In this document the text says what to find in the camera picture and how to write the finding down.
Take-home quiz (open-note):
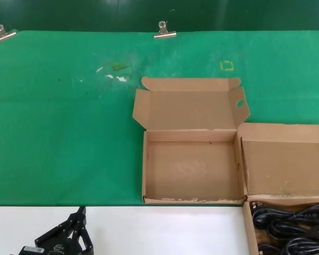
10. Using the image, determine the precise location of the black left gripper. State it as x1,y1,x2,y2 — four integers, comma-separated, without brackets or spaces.
17,206,95,255

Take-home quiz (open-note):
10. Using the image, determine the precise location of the open cardboard box with hole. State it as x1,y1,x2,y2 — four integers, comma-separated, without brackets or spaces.
132,76,251,205

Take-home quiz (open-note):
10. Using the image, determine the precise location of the green table cloth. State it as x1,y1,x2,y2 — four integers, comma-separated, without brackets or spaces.
0,29,319,207

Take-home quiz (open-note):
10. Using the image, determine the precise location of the silver metal binder clip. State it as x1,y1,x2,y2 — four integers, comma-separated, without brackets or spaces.
0,23,18,44
153,20,177,40

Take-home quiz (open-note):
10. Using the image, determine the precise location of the open cardboard box of cables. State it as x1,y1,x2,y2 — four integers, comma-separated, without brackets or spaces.
236,122,319,255

